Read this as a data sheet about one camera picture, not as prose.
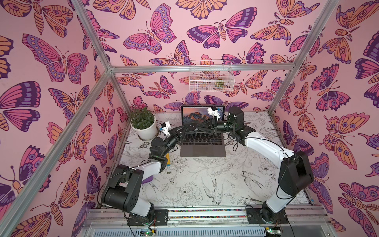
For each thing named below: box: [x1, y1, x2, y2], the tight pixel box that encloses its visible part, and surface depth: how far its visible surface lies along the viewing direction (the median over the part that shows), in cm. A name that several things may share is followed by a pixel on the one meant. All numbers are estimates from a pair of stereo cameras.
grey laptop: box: [180, 130, 227, 158], surface depth 101 cm
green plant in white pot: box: [130, 107, 159, 141], surface depth 97 cm
